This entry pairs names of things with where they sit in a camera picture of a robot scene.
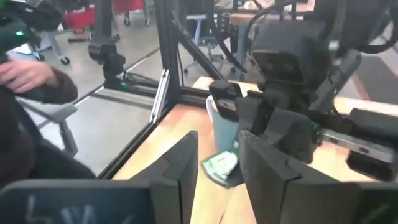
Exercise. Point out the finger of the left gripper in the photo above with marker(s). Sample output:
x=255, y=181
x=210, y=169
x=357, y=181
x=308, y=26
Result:
x=252, y=115
x=292, y=137

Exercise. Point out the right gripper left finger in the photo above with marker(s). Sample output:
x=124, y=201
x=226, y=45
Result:
x=93, y=202

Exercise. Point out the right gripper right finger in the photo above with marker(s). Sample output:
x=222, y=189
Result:
x=295, y=202

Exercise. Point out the green Truvia packet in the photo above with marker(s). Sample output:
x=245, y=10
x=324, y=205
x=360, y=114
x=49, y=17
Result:
x=222, y=166

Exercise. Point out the person's forearm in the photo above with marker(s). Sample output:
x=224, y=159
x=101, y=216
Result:
x=62, y=90

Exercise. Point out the person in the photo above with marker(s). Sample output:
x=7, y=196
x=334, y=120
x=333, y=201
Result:
x=18, y=155

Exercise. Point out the grey office chair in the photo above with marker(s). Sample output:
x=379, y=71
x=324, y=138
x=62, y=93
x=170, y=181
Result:
x=199, y=28

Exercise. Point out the person's hand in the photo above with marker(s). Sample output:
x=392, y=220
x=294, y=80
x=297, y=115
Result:
x=25, y=74

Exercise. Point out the red cart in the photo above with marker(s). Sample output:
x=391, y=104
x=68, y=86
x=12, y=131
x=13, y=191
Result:
x=81, y=17

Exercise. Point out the black device green light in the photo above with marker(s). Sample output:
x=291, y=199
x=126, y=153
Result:
x=12, y=34

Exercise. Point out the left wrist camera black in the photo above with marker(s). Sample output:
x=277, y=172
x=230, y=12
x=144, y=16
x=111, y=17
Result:
x=286, y=53

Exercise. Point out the silver frame bracket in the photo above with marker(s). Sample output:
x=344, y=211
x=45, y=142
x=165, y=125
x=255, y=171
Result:
x=160, y=96

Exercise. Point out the black table frame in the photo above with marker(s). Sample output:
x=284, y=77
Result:
x=166, y=46

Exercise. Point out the black camera stand base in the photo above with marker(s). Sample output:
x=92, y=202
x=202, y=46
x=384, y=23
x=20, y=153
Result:
x=140, y=87

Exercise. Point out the black table-level camera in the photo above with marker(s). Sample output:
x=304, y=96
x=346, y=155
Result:
x=113, y=67

